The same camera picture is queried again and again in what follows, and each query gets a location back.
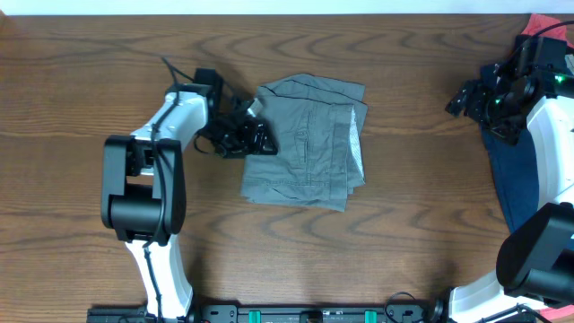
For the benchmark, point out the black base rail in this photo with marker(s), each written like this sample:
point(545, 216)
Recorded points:
point(233, 314)

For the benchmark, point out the grey shorts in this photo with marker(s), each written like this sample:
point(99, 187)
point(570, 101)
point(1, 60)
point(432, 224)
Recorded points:
point(316, 123)

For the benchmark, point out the red cloth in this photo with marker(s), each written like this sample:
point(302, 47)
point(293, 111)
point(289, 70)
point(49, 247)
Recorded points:
point(538, 22)

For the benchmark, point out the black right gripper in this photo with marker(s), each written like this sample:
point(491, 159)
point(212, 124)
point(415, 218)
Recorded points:
point(462, 99)

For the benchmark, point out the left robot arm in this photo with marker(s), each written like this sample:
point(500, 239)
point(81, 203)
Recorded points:
point(143, 194)

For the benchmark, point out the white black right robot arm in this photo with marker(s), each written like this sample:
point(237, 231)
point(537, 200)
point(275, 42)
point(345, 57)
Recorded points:
point(533, 273)

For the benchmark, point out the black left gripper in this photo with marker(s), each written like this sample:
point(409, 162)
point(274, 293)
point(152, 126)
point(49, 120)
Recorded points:
point(247, 141)

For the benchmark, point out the navy blue garment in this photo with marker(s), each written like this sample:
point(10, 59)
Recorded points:
point(515, 179)

